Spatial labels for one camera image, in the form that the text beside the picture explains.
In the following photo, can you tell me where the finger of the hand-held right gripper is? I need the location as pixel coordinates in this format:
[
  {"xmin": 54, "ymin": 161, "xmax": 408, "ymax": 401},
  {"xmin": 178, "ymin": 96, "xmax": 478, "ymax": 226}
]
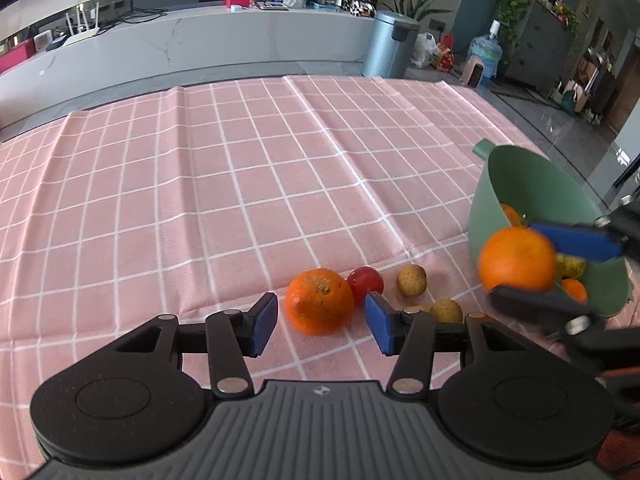
[
  {"xmin": 487, "ymin": 284, "xmax": 610, "ymax": 339},
  {"xmin": 529, "ymin": 197, "xmax": 640, "ymax": 264}
]

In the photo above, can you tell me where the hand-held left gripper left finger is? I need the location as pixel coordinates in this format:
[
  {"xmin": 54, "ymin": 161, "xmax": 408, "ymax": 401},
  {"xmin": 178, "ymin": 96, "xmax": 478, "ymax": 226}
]
[{"xmin": 102, "ymin": 291, "xmax": 279, "ymax": 400}]

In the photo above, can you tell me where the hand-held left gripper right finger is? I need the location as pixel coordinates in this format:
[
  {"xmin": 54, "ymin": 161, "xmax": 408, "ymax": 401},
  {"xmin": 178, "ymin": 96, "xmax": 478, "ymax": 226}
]
[{"xmin": 364, "ymin": 292, "xmax": 546, "ymax": 401}]

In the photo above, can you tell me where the large orange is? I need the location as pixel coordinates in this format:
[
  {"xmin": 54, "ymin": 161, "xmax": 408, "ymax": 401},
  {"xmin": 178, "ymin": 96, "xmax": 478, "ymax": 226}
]
[
  {"xmin": 284, "ymin": 268, "xmax": 356, "ymax": 337},
  {"xmin": 478, "ymin": 227, "xmax": 557, "ymax": 292}
]

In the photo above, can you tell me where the green plastic bowl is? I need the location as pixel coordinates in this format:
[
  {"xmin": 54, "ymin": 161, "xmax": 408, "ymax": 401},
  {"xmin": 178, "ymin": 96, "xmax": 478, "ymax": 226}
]
[{"xmin": 467, "ymin": 140, "xmax": 632, "ymax": 317}]

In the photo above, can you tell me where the yellow-green small fruit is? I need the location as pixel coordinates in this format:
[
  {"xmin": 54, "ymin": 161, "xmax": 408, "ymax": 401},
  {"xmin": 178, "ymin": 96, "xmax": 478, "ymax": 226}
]
[{"xmin": 554, "ymin": 254, "xmax": 587, "ymax": 281}]

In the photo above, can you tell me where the red cherry tomato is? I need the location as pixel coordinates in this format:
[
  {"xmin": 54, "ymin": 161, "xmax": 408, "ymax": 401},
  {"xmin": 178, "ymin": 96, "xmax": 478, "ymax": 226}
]
[{"xmin": 346, "ymin": 266, "xmax": 385, "ymax": 307}]

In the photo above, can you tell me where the brown kiwi upper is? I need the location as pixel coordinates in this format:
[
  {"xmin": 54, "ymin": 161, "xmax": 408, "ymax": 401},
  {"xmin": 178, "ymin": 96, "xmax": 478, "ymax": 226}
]
[{"xmin": 397, "ymin": 265, "xmax": 428, "ymax": 297}]

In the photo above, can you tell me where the brown kiwi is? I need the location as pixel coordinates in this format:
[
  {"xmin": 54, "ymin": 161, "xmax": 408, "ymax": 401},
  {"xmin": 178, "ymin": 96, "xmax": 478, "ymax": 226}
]
[
  {"xmin": 430, "ymin": 298, "xmax": 464, "ymax": 324},
  {"xmin": 397, "ymin": 265, "xmax": 428, "ymax": 297}
]

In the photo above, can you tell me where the brown kiwi lower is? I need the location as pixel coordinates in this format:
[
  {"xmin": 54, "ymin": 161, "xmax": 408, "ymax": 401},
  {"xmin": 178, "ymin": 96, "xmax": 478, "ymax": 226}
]
[{"xmin": 430, "ymin": 298, "xmax": 464, "ymax": 324}]

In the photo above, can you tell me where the pink checked tablecloth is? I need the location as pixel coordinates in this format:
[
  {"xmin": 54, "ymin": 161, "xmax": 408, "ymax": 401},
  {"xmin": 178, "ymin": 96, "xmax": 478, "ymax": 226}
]
[{"xmin": 0, "ymin": 75, "xmax": 632, "ymax": 480}]

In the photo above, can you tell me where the grey cabinet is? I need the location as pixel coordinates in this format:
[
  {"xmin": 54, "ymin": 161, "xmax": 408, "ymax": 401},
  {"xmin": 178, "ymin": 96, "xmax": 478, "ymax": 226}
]
[{"xmin": 502, "ymin": 0, "xmax": 576, "ymax": 96}]

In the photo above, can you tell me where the pink plastic stool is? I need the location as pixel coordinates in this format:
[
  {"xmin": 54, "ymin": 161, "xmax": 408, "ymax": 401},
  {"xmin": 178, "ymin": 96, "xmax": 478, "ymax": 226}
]
[{"xmin": 461, "ymin": 57, "xmax": 486, "ymax": 88}]

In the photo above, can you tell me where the blue water jug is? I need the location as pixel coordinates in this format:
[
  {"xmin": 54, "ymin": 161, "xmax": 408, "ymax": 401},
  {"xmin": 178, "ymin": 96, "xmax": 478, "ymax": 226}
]
[{"xmin": 467, "ymin": 20, "xmax": 503, "ymax": 80}]

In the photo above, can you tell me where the red gift bag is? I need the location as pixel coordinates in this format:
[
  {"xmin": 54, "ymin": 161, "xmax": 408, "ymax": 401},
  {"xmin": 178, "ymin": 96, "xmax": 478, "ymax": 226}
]
[{"xmin": 432, "ymin": 35, "xmax": 456, "ymax": 71}]

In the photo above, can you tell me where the white plastic bag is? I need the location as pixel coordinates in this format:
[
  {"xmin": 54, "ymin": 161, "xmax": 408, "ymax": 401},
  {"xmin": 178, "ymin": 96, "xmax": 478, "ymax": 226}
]
[{"xmin": 410, "ymin": 32, "xmax": 441, "ymax": 68}]

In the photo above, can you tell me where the silver pedal trash can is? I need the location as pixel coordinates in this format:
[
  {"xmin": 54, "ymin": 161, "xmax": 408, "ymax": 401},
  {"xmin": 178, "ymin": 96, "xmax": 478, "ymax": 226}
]
[{"xmin": 361, "ymin": 9, "xmax": 422, "ymax": 79}]

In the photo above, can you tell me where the white marble counter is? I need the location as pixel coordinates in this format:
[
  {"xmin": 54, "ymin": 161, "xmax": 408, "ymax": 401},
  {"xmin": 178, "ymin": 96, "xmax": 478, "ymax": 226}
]
[{"xmin": 0, "ymin": 0, "xmax": 382, "ymax": 131}]

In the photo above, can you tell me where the white router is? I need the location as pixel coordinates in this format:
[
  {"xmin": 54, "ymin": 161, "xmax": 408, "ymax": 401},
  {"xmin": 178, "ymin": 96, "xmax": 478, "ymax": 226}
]
[{"xmin": 60, "ymin": 2, "xmax": 108, "ymax": 47}]

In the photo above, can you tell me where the magenta box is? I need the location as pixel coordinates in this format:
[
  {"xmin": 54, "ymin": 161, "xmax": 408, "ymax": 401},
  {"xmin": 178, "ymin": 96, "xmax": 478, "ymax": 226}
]
[{"xmin": 0, "ymin": 40, "xmax": 37, "ymax": 75}]

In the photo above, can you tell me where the black cable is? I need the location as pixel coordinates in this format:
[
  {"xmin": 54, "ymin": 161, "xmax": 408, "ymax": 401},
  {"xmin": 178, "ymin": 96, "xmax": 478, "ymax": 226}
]
[{"xmin": 107, "ymin": 6, "xmax": 168, "ymax": 26}]

